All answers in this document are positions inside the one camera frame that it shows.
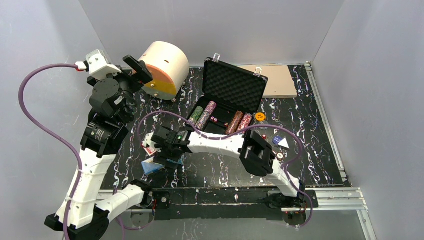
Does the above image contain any red translucent die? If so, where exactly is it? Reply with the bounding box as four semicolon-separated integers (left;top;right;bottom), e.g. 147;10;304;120
210;116;218;123

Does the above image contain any orange black chip stack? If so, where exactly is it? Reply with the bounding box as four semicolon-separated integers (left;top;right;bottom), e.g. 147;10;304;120
224;110;244;135

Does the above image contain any red white chip stack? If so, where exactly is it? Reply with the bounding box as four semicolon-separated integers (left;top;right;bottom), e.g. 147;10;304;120
237;113;253;131

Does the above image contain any red playing card deck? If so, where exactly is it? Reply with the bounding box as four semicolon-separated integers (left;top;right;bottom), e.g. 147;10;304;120
141;141;157;156

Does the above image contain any tan flat board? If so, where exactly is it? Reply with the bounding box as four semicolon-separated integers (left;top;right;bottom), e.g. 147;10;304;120
238;64;298;99

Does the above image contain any blue playing card deck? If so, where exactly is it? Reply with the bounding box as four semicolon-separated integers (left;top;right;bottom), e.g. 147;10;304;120
141;156;184;176

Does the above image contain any purple white chip stack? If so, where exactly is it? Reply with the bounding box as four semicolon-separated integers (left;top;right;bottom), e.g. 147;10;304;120
204;101;217;114

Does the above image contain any white triangular card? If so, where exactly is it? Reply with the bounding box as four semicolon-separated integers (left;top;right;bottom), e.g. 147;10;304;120
278;138;290;149

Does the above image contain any loose red white chip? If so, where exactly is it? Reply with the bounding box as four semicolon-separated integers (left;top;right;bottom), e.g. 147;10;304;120
276;152;285;161

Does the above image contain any blue small blind button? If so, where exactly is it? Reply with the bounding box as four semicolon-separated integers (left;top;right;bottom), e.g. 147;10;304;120
272;135;283;146

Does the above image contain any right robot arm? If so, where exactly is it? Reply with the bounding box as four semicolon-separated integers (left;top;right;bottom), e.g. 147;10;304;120
142;126;305;208

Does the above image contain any cream cylinder with orange face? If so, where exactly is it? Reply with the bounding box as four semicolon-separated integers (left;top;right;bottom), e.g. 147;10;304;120
139;41;190;101

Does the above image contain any yellow big blind button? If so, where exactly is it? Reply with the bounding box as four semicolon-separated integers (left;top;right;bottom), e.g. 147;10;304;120
255;112;267;122

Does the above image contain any black poker set case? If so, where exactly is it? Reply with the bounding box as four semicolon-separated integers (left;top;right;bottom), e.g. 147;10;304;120
187;57;268;135

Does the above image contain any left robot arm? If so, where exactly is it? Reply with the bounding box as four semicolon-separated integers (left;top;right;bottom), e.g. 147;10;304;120
44;49;153;240

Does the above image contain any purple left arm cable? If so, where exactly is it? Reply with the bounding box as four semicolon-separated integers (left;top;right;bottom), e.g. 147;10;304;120
18;63;84;240

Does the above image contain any dark green chip stack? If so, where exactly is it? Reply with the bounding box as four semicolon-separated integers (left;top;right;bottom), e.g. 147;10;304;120
188;106;204;125

